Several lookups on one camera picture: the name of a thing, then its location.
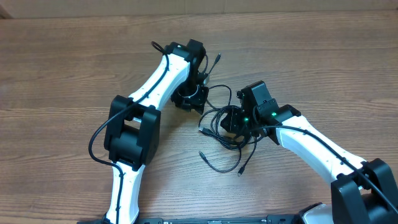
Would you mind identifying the thin black usb cable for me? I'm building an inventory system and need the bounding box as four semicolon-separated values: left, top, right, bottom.
198;52;259;177

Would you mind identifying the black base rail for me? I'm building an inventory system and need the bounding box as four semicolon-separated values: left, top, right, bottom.
76;213;304;224

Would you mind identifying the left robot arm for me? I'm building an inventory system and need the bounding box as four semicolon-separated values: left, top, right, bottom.
100;39;208;223

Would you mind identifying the thick black usb cable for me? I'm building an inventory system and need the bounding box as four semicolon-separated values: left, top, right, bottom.
198;105;259;152

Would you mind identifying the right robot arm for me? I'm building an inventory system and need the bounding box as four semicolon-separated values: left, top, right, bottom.
221;81;397;224

